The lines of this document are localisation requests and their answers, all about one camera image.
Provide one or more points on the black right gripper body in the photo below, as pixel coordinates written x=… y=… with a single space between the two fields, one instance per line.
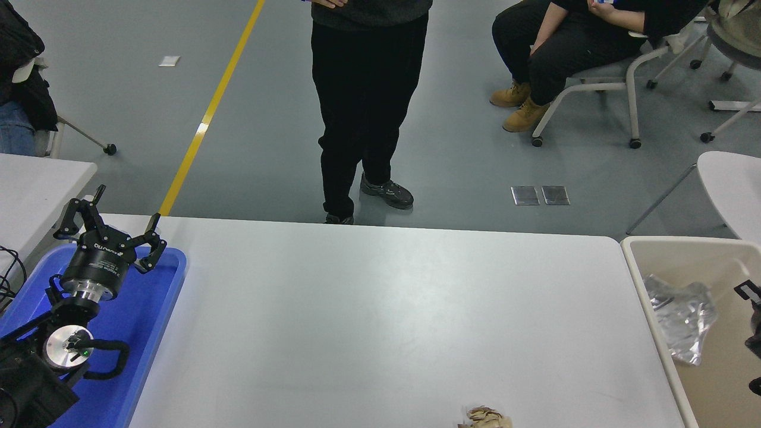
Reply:
x=756 y=339

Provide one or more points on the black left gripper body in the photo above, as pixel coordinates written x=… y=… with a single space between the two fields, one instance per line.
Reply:
x=98 y=264

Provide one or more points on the silver foil tray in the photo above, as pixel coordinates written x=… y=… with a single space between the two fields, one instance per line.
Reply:
x=684 y=321

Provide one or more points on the tan paper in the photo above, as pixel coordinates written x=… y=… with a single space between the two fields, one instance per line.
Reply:
x=487 y=419

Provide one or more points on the person's right forearm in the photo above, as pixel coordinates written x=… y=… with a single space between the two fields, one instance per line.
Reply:
x=548 y=27

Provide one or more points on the person's left forearm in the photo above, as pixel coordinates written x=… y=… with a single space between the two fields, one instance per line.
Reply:
x=624 y=21

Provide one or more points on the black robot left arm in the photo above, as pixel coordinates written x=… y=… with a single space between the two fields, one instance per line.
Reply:
x=24 y=380

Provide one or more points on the person's right hand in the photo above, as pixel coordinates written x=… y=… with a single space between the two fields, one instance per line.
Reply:
x=328 y=3

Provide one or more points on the person's left hand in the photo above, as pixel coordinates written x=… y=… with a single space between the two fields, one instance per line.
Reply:
x=599 y=8

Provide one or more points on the white side table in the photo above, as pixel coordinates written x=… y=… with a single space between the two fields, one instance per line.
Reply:
x=35 y=190

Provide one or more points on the large pale bin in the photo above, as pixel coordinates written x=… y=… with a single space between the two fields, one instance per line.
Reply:
x=719 y=392

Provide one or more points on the blue plastic tray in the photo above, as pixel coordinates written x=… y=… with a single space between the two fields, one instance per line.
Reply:
x=148 y=309

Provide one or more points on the white round table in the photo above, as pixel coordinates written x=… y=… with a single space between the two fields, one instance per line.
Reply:
x=731 y=184

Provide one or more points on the person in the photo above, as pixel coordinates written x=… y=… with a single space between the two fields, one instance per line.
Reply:
x=24 y=101
x=571 y=53
x=368 y=89

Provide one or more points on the silver floor plate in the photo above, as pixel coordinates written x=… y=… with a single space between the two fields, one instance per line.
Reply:
x=525 y=195
x=555 y=195

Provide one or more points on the grey wheeled office chair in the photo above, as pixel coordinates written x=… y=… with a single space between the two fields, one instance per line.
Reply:
x=737 y=41

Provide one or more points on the white wheeled office chair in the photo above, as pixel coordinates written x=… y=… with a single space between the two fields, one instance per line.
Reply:
x=600 y=74

